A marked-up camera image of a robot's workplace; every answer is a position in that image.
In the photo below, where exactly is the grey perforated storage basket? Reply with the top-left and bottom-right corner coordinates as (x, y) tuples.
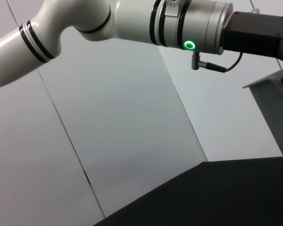
(242, 70), (283, 163)

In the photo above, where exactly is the left gripper cable with connector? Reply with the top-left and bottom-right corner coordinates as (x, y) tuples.
(191, 50), (244, 74)

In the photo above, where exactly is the black tablecloth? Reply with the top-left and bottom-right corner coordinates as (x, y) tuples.
(93, 156), (283, 226)

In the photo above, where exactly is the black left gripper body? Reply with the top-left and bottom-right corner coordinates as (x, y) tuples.
(223, 11), (283, 71)

